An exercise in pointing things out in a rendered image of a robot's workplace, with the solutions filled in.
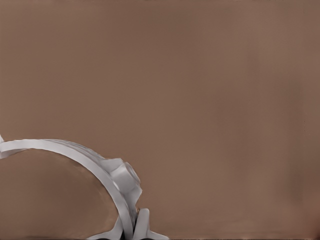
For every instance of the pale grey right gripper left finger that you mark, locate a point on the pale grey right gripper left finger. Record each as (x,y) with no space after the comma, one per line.
(111,233)

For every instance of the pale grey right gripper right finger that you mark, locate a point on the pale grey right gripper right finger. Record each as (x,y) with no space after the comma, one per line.
(143,225)

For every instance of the grey drainage pipe clamp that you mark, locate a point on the grey drainage pipe clamp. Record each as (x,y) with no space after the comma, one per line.
(75,152)

